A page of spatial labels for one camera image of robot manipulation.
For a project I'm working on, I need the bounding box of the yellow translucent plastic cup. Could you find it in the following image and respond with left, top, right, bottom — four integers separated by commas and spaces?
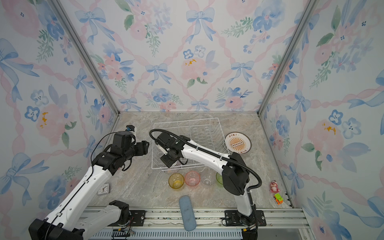
168, 173, 185, 190

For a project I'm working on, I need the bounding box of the pink translucent plastic cup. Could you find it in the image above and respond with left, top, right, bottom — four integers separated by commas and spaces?
184, 171, 201, 187

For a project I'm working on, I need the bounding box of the clear plastic cup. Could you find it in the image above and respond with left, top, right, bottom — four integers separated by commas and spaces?
201, 173, 214, 186

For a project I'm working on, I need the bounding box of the green translucent plastic cup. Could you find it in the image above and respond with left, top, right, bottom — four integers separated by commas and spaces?
216, 173, 223, 185

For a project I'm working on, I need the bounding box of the white plate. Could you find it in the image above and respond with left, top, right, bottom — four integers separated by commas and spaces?
225, 132, 252, 155

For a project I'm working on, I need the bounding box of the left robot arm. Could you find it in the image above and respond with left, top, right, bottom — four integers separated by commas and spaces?
29, 126, 150, 240

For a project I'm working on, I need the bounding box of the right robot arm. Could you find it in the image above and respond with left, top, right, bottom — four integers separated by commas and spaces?
149, 129, 262, 227

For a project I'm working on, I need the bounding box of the small white square clock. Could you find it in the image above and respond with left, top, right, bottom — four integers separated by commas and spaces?
97, 183, 110, 195

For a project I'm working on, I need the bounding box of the blue oval sponge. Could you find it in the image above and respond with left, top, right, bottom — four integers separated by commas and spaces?
179, 196, 197, 232

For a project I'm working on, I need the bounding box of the pink toy figure right side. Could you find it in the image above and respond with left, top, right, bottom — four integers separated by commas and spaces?
270, 181, 280, 194

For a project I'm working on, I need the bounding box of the small green orange toy car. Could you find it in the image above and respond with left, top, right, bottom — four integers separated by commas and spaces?
274, 193, 284, 205

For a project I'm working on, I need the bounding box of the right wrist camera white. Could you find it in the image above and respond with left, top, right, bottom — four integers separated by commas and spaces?
157, 145, 168, 155

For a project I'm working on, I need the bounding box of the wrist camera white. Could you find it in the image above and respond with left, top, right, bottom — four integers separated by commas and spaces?
126, 125, 136, 136
157, 145, 168, 155

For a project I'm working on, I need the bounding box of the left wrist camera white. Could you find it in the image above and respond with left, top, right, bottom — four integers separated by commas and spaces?
126, 125, 136, 136

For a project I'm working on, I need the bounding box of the white wire dish rack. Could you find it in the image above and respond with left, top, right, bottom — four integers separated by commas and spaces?
152, 118, 230, 173

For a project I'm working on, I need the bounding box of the aluminium front rail frame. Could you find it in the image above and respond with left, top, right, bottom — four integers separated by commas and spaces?
55, 206, 316, 240

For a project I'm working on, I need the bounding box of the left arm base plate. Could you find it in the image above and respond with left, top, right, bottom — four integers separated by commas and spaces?
109, 210, 146, 227

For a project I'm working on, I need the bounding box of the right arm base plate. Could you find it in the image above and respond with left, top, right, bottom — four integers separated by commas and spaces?
223, 210, 267, 227

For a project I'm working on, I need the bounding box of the left aluminium corner post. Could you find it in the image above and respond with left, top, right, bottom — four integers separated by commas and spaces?
48, 0, 120, 116

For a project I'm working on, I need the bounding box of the aluminium corner post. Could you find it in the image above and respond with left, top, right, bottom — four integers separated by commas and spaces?
48, 0, 120, 116
258, 0, 318, 118

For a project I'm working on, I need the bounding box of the right aluminium corner post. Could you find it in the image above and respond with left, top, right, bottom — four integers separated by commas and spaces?
258, 0, 318, 118

